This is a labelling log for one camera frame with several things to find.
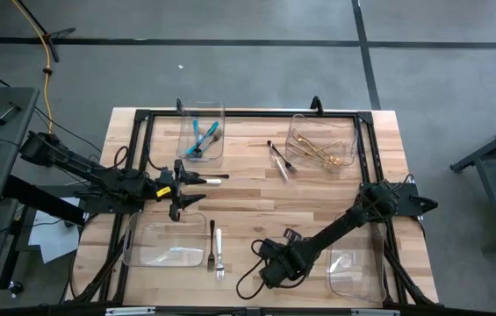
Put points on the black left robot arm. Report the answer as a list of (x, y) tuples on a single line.
[(89, 169)]

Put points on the black round knob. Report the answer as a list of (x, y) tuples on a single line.
[(15, 287)]

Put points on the cutlery pile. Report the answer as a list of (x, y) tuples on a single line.
[(313, 147)]

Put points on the black desk support beam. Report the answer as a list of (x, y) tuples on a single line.
[(41, 202)]

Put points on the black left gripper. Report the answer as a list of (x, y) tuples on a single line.
[(168, 184)]

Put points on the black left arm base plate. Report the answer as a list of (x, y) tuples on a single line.
[(107, 207)]

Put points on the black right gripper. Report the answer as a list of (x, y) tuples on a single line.
[(287, 261)]

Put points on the black metal rig frame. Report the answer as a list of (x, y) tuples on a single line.
[(252, 114)]

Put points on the white paper sheet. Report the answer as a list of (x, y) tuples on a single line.
[(50, 241)]

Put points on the yellow tape label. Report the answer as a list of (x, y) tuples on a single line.
[(163, 191)]

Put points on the clear plastic bin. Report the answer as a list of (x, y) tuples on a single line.
[(357, 272), (164, 241), (184, 131), (348, 131)]

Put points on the black tripod stand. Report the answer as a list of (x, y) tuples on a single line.
[(48, 35)]

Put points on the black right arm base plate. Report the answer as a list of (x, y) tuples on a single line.
[(423, 204)]

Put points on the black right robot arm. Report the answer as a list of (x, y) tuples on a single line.
[(340, 224)]

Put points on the white metal bracket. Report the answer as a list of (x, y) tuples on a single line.
[(129, 311), (375, 312)]

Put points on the black frame bracket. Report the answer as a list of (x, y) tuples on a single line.
[(179, 106), (316, 105)]

